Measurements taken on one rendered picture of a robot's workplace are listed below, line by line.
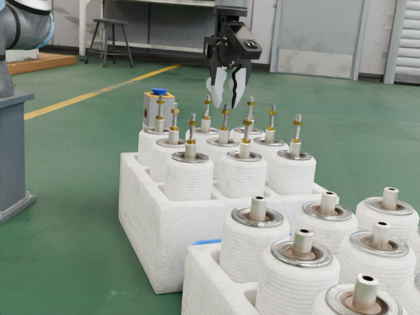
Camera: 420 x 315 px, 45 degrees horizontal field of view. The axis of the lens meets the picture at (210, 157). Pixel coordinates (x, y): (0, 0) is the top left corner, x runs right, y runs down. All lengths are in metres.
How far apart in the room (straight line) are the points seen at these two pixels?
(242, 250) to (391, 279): 0.19
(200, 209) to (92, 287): 0.26
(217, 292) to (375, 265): 0.20
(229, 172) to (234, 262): 0.34
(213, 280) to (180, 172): 0.32
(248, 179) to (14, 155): 0.63
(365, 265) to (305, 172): 0.44
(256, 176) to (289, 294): 0.45
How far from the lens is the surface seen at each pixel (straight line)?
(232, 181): 1.02
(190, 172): 0.96
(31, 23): 1.39
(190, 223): 0.96
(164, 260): 0.98
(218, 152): 1.11
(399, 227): 0.83
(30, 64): 4.47
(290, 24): 5.99
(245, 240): 0.69
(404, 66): 6.10
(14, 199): 1.40
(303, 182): 1.08
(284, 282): 0.61
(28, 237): 1.26
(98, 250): 1.18
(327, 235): 0.75
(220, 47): 1.10
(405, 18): 6.07
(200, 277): 0.74
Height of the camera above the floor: 0.52
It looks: 15 degrees down
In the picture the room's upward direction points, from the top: 5 degrees clockwise
